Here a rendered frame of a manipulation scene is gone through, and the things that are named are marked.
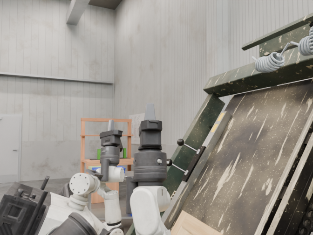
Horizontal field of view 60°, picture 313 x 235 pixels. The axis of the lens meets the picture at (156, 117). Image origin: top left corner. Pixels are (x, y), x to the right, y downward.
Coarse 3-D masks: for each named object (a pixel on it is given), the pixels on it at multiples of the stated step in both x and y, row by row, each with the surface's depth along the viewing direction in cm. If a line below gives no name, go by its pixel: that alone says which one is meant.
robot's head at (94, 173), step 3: (87, 171) 89; (90, 171) 88; (93, 171) 93; (96, 171) 96; (93, 174) 88; (96, 174) 89; (99, 174) 92; (99, 177) 96; (99, 180) 94; (99, 186) 94
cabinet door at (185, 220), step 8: (184, 216) 119; (192, 216) 114; (176, 224) 121; (184, 224) 115; (192, 224) 111; (200, 224) 107; (176, 232) 117; (184, 232) 113; (192, 232) 108; (200, 232) 104; (208, 232) 100; (216, 232) 97
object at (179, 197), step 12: (216, 120) 144; (228, 120) 141; (216, 132) 138; (204, 144) 139; (204, 156) 135; (192, 180) 132; (180, 192) 130; (180, 204) 129; (168, 216) 126; (168, 228) 126
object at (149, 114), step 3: (147, 105) 75; (150, 105) 75; (153, 105) 75; (147, 108) 75; (150, 108) 75; (153, 108) 75; (147, 111) 75; (150, 111) 75; (153, 111) 75; (147, 114) 74; (150, 114) 74; (153, 114) 75; (144, 117) 74; (147, 117) 74; (150, 117) 74; (153, 117) 74
